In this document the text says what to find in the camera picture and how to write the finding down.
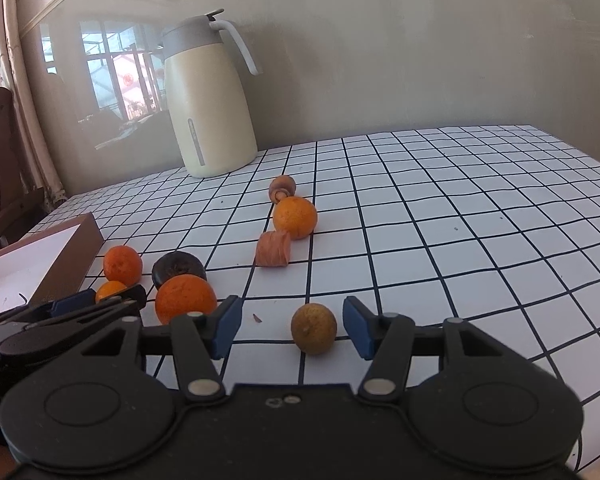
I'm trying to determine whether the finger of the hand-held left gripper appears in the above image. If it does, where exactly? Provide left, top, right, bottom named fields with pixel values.
left=0, top=289, right=97, bottom=332
left=0, top=284, right=148, bottom=361

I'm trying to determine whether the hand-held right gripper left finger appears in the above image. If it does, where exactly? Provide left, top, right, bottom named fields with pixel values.
left=80, top=295, right=244, bottom=406

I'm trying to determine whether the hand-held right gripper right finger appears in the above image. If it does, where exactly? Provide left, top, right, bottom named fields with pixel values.
left=342, top=295, right=502, bottom=406

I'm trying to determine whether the small orange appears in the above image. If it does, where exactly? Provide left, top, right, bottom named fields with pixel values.
left=95, top=280, right=129, bottom=305
left=103, top=245, right=144, bottom=283

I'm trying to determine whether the olive-brown round fruit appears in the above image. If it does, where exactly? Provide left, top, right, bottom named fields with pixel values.
left=290, top=303, right=338, bottom=356

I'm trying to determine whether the large orange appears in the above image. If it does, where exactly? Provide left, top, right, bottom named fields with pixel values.
left=155, top=274, right=218, bottom=325

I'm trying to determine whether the shallow brown cardboard box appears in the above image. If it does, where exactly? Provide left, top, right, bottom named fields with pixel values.
left=0, top=212, right=105, bottom=320

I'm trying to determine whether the dark round fruit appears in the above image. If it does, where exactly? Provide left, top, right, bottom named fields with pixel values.
left=151, top=251, right=206, bottom=290

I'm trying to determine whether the pale carrot piece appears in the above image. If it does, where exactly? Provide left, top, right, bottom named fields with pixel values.
left=255, top=229, right=292, bottom=268

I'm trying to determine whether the brown mushroom toy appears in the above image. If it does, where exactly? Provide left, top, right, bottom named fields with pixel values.
left=268, top=175, right=297, bottom=204

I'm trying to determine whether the wooden chair woven back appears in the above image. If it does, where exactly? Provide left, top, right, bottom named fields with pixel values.
left=0, top=86, right=47, bottom=261

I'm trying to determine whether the cream thermos jug grey lid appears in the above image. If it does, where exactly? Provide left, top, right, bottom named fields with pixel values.
left=160, top=8, right=261, bottom=179

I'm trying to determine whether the beige patterned curtain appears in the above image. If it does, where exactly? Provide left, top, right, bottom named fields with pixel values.
left=0, top=0, right=68, bottom=207

